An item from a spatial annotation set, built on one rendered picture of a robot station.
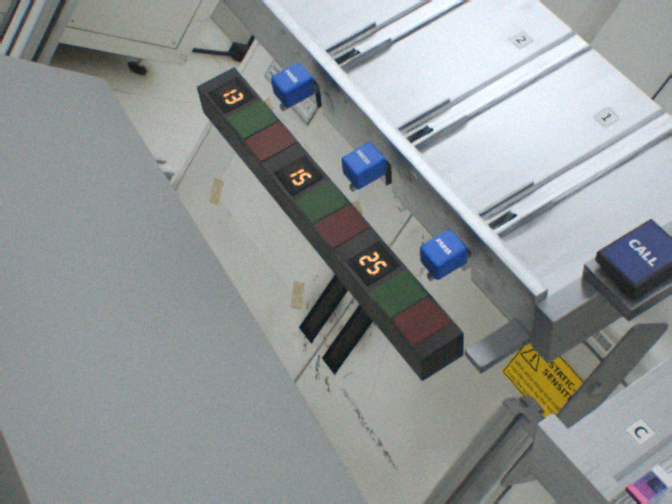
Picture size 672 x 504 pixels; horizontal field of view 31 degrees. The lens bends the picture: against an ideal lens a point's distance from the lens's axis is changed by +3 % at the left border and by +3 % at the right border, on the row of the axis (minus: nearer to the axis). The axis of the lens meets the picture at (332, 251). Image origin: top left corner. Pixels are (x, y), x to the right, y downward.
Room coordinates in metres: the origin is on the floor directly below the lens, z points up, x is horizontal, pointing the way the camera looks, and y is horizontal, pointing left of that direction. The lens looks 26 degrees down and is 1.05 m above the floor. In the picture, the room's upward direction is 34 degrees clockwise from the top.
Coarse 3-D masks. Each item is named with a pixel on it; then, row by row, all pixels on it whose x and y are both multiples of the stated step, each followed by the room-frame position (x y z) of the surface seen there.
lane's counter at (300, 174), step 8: (296, 160) 0.92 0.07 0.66; (304, 160) 0.92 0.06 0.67; (288, 168) 0.91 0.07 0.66; (296, 168) 0.91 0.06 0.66; (304, 168) 0.91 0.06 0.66; (312, 168) 0.92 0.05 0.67; (280, 176) 0.91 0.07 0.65; (288, 176) 0.91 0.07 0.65; (296, 176) 0.91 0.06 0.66; (304, 176) 0.91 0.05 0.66; (312, 176) 0.91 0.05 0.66; (320, 176) 0.91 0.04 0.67; (288, 184) 0.90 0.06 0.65; (296, 184) 0.90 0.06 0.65; (304, 184) 0.90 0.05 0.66; (312, 184) 0.90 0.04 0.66; (296, 192) 0.89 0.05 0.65
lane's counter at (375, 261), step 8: (368, 248) 0.86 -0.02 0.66; (376, 248) 0.86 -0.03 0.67; (384, 248) 0.86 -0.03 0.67; (352, 256) 0.85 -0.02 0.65; (360, 256) 0.85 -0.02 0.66; (368, 256) 0.85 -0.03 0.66; (376, 256) 0.85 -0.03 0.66; (384, 256) 0.85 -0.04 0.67; (392, 256) 0.85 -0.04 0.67; (352, 264) 0.84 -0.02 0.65; (360, 264) 0.84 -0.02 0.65; (368, 264) 0.84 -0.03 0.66; (376, 264) 0.85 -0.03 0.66; (384, 264) 0.85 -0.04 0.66; (392, 264) 0.85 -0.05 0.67; (360, 272) 0.84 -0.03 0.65; (368, 272) 0.84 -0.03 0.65; (376, 272) 0.84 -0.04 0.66; (384, 272) 0.84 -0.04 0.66; (368, 280) 0.83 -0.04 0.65
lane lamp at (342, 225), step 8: (344, 208) 0.89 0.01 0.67; (352, 208) 0.89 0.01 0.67; (328, 216) 0.88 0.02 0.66; (336, 216) 0.88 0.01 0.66; (344, 216) 0.88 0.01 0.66; (352, 216) 0.88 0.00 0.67; (360, 216) 0.88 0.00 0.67; (320, 224) 0.87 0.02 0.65; (328, 224) 0.87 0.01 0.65; (336, 224) 0.87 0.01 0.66; (344, 224) 0.87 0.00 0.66; (352, 224) 0.87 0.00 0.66; (360, 224) 0.88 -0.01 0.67; (320, 232) 0.86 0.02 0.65; (328, 232) 0.86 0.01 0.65; (336, 232) 0.87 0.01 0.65; (344, 232) 0.87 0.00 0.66; (352, 232) 0.87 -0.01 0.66; (328, 240) 0.86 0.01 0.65; (336, 240) 0.86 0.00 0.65; (344, 240) 0.86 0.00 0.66
